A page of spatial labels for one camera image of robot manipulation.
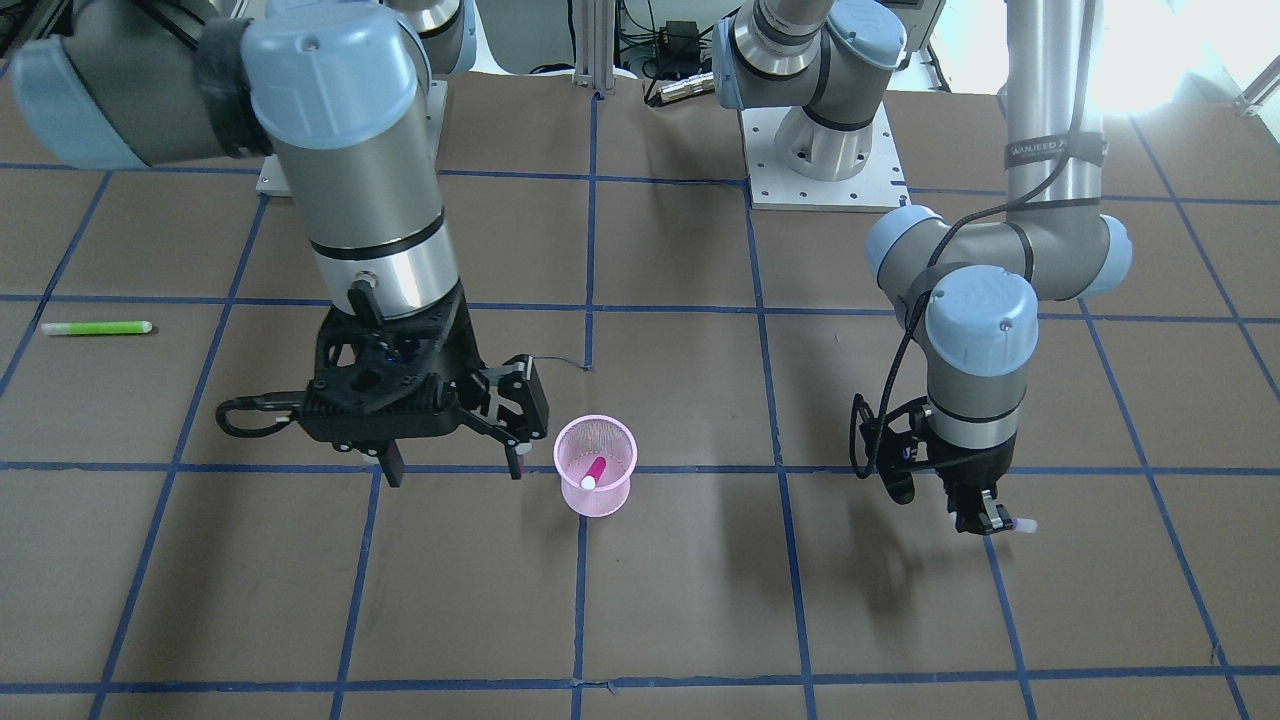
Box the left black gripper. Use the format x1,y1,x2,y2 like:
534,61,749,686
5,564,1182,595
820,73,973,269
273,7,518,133
876,397,1016,536

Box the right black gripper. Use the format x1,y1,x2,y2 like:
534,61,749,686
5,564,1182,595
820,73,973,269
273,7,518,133
298,282,550,488

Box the pink pen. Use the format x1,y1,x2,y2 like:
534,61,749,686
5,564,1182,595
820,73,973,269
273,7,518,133
579,456,607,492

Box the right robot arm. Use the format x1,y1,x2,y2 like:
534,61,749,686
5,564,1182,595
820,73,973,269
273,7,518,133
12,1,549,487

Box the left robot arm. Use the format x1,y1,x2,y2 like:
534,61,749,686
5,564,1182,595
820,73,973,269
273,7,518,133
712,1,1133,536

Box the pink mesh cup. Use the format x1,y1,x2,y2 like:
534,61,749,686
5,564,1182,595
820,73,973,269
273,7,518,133
553,415,637,518

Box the green pen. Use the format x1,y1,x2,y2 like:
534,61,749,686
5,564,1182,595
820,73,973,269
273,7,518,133
38,320,154,337

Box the silver connector plug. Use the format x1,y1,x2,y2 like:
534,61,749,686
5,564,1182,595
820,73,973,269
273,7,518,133
645,72,716,108

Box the black power adapter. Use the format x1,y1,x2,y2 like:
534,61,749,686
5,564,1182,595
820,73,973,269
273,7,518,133
655,20,701,79

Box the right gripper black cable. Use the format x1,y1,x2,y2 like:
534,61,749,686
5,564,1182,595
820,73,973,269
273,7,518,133
215,398,306,439

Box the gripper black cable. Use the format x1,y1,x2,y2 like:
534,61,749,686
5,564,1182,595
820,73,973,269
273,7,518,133
215,398,306,439
850,100,1091,480

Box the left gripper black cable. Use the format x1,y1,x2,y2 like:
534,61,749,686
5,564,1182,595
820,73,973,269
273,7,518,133
850,100,1091,480

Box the aluminium frame post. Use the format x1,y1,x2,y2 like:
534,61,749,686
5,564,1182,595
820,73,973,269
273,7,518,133
570,0,617,99

